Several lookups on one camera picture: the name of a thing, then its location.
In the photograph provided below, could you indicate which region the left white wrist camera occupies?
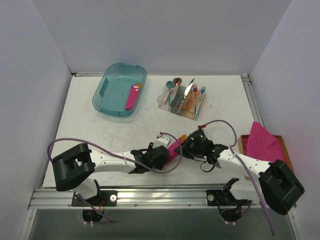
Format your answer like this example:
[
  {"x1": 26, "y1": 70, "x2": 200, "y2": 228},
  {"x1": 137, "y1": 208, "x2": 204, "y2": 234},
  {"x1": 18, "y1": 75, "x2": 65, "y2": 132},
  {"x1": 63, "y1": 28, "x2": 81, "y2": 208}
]
[{"x1": 153, "y1": 133, "x2": 172, "y2": 148}]

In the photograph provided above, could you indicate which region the teal plastic bin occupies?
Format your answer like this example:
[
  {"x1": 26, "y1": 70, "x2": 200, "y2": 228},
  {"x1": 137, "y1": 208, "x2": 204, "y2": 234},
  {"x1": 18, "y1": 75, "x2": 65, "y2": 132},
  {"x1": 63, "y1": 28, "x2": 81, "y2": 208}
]
[{"x1": 92, "y1": 63, "x2": 147, "y2": 118}]

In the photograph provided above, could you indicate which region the clear acrylic utensil organizer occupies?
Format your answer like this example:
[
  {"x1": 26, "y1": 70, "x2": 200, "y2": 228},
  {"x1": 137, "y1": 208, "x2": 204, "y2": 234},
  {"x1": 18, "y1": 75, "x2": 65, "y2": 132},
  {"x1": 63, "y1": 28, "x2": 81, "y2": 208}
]
[{"x1": 157, "y1": 81, "x2": 206, "y2": 120}]

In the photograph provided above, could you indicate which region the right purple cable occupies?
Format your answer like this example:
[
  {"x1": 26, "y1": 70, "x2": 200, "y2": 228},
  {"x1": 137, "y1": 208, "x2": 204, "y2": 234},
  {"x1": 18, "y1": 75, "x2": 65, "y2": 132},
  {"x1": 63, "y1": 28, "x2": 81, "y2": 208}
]
[{"x1": 199, "y1": 119, "x2": 276, "y2": 237}]

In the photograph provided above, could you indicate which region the copper spoon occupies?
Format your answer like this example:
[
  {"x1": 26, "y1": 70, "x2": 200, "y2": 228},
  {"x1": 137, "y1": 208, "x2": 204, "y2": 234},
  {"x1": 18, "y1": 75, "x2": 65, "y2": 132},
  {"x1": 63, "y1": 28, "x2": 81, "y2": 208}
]
[{"x1": 158, "y1": 77, "x2": 182, "y2": 108}]

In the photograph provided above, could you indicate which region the aluminium frame rail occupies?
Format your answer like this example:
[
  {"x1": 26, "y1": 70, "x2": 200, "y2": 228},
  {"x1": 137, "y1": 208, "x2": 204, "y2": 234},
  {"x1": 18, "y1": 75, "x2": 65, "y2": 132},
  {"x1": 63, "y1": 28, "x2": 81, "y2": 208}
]
[{"x1": 27, "y1": 184, "x2": 297, "y2": 211}]

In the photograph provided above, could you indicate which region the rolled pink napkin bundle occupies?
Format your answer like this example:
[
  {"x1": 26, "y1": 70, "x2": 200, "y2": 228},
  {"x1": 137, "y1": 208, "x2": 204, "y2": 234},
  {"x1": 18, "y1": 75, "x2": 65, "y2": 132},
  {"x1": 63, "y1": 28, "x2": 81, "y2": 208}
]
[{"x1": 125, "y1": 83, "x2": 142, "y2": 111}]

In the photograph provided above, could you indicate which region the purple cable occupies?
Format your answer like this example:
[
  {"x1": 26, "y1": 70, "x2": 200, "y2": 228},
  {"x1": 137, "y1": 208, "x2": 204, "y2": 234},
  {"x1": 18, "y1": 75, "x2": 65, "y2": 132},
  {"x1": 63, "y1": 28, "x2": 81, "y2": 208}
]
[
  {"x1": 199, "y1": 119, "x2": 276, "y2": 237},
  {"x1": 46, "y1": 131, "x2": 187, "y2": 223}
]

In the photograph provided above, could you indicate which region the purple fork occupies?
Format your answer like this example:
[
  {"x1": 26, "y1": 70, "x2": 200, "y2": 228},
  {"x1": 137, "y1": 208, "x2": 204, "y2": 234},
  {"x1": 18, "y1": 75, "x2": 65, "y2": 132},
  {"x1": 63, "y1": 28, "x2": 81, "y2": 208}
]
[{"x1": 193, "y1": 83, "x2": 198, "y2": 113}]

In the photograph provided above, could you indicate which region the pink napkin stack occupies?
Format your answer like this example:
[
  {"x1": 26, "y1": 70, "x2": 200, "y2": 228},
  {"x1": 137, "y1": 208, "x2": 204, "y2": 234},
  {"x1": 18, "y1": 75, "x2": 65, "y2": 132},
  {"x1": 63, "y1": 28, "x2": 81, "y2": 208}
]
[{"x1": 244, "y1": 121, "x2": 286, "y2": 162}]

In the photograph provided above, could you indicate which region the pink paper napkin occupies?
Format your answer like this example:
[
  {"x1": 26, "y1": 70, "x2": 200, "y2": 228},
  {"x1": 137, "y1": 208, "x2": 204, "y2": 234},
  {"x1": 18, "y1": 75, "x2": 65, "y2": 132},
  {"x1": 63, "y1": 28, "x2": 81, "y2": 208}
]
[{"x1": 164, "y1": 140, "x2": 182, "y2": 173}]

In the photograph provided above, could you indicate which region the orange fork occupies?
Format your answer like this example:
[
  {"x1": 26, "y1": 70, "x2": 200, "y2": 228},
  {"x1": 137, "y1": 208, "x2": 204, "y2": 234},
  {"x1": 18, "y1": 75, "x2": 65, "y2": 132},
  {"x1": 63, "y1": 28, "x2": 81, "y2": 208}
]
[{"x1": 188, "y1": 90, "x2": 201, "y2": 109}]

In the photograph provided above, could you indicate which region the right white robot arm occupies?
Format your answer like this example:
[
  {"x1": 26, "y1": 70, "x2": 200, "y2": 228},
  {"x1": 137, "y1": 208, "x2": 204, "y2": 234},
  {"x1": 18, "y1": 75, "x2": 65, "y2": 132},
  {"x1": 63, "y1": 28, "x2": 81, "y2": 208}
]
[{"x1": 174, "y1": 129, "x2": 305, "y2": 215}]

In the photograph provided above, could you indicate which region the silver knife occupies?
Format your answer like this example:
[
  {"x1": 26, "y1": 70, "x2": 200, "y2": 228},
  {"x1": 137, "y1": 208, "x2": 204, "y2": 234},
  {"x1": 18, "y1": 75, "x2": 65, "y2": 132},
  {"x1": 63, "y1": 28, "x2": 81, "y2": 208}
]
[{"x1": 180, "y1": 78, "x2": 195, "y2": 109}]

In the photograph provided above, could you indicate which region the brown napkin tray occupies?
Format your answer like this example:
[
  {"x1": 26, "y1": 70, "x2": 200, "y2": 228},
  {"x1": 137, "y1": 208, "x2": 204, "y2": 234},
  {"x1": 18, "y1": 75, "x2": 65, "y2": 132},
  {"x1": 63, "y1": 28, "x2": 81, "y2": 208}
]
[{"x1": 237, "y1": 135, "x2": 295, "y2": 173}]

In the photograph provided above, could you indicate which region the blue iridescent fork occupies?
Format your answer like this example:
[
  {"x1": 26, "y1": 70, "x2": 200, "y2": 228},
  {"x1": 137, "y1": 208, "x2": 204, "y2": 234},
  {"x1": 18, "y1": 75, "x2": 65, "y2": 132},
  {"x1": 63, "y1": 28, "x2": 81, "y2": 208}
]
[{"x1": 195, "y1": 86, "x2": 206, "y2": 115}]

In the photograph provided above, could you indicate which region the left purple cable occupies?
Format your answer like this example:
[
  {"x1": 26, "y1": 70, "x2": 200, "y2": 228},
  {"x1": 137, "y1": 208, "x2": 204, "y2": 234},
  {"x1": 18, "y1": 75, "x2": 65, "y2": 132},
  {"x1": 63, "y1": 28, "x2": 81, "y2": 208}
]
[{"x1": 46, "y1": 131, "x2": 187, "y2": 223}]

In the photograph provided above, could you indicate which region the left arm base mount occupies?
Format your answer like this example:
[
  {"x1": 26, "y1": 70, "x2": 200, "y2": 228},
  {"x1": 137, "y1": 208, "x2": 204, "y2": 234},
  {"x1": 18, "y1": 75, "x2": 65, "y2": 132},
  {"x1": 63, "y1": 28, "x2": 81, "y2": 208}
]
[{"x1": 71, "y1": 189, "x2": 118, "y2": 207}]

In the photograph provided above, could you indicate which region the teal spoon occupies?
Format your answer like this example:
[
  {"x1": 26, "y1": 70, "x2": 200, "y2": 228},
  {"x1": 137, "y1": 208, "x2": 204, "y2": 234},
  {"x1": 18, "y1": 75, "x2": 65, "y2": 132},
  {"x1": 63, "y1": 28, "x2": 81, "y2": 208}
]
[{"x1": 165, "y1": 81, "x2": 174, "y2": 103}]

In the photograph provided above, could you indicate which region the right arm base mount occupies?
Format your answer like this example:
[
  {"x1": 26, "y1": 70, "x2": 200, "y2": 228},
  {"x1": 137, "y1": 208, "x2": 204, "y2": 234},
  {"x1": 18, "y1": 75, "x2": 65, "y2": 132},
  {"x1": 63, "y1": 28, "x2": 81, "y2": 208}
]
[{"x1": 205, "y1": 189, "x2": 250, "y2": 207}]

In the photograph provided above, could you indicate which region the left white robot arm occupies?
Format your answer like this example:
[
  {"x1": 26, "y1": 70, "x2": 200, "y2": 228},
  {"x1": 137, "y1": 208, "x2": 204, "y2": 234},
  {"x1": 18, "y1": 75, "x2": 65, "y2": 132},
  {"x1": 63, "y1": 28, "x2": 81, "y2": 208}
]
[{"x1": 52, "y1": 143, "x2": 170, "y2": 206}]

